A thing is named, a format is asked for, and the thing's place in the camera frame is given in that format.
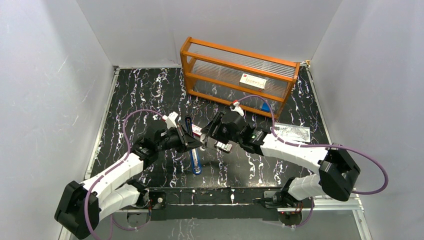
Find staple strips tray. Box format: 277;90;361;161
214;141;233;153

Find red white staple box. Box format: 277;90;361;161
192;124;202;137

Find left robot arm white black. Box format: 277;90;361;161
54;120;202;240

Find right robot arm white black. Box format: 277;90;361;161
201;111;361;207

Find small blue box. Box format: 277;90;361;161
261;102;270;113

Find white cardboard box red labels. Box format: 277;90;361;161
239;73;267;92

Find orange wooden shelf rack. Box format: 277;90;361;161
180;36;301;118

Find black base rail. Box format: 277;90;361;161
145;187;314;222

